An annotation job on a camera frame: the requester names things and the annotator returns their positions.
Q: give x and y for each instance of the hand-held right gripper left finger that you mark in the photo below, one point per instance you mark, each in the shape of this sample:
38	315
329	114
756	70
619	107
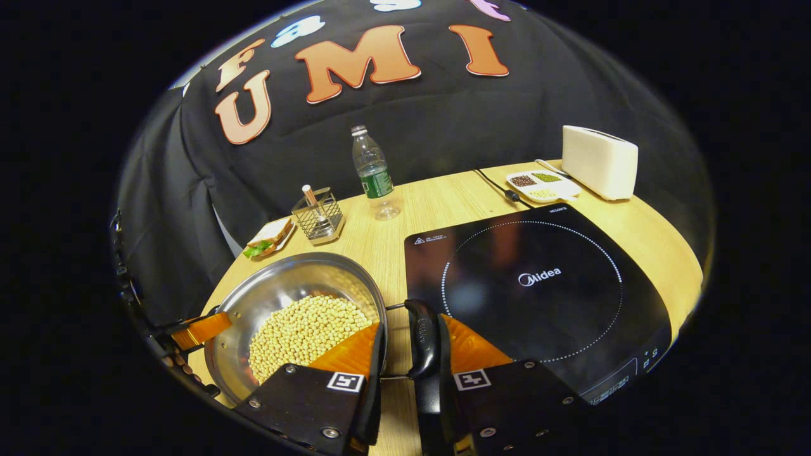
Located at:
304	399

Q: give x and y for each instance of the white divided dish of beans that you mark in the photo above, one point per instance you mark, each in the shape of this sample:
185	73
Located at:
542	185

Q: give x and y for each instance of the clear plastic water bottle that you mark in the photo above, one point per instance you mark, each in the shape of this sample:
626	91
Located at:
376	180

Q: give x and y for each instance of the brown white-tipped stick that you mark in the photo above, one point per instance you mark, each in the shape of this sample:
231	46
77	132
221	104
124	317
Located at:
312	199

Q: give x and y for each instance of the sandwich with lettuce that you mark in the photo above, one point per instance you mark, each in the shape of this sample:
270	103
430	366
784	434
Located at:
271	235

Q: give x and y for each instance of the black induction cooktop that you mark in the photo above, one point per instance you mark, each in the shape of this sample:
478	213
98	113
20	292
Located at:
538	316

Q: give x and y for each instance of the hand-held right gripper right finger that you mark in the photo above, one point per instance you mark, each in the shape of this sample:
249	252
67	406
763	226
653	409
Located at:
507	405

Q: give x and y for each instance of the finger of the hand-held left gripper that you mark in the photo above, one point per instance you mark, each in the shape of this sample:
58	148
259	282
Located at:
190	375
203	328

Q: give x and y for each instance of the white toaster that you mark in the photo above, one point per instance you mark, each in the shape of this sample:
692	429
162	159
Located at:
599	163

